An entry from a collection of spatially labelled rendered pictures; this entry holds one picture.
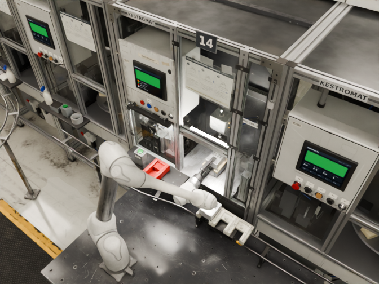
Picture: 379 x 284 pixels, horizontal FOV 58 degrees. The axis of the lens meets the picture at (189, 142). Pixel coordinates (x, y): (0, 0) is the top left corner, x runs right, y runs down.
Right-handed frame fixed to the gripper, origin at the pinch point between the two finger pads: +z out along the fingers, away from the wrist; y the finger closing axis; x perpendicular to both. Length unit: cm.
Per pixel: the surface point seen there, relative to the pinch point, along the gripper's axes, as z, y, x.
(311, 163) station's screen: -16, 60, -65
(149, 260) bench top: -72, -31, 0
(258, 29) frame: 14, 100, -12
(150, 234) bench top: -57, -32, 11
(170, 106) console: -13, 49, 25
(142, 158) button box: -26, -1, 43
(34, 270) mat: -117, -99, 97
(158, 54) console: -12, 82, 33
